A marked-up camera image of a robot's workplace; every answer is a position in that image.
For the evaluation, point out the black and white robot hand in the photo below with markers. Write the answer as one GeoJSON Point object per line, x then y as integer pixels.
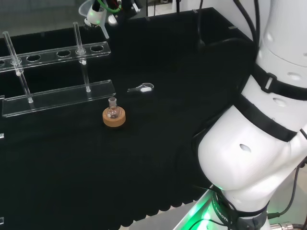
{"type": "Point", "coordinates": [96, 14]}

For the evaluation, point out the clear glass weighing funnel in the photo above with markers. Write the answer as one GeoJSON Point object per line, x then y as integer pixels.
{"type": "Point", "coordinates": [145, 88]}

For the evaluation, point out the small glass round-bottom flask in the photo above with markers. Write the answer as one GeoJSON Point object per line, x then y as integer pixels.
{"type": "Point", "coordinates": [112, 111]}

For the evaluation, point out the black bench cloth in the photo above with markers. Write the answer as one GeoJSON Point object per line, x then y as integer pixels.
{"type": "Point", "coordinates": [144, 143]}

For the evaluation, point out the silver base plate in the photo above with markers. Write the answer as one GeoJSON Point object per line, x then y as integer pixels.
{"type": "Point", "coordinates": [182, 215]}

